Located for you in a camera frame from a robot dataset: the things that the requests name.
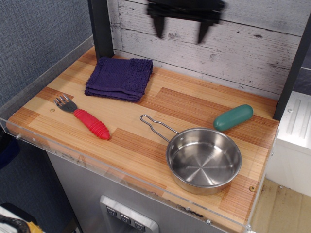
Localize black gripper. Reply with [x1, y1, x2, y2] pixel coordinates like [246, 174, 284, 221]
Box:
[147, 0, 225, 44]

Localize purple cloth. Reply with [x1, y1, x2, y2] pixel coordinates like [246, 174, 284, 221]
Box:
[85, 57, 153, 102]

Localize small metal pot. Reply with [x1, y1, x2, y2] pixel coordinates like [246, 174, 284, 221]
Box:
[139, 114, 242, 196]

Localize green plastic capsule toy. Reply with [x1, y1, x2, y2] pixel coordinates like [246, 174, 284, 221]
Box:
[213, 104, 254, 132]

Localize white metal side unit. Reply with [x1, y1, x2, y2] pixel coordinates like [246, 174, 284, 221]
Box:
[266, 91, 311, 196]

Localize clear acrylic guard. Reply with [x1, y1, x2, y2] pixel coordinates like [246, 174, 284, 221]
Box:
[8, 32, 278, 233]

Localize grey dispenser button panel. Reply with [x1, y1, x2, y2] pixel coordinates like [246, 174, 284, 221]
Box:
[100, 195, 159, 233]

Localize yellow and black object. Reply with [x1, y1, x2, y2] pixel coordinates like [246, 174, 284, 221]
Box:
[0, 215, 44, 233]

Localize dark grey right post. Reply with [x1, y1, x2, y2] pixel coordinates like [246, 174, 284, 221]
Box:
[273, 16, 311, 121]

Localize fork with red handle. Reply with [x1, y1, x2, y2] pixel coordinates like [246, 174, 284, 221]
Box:
[53, 94, 110, 140]

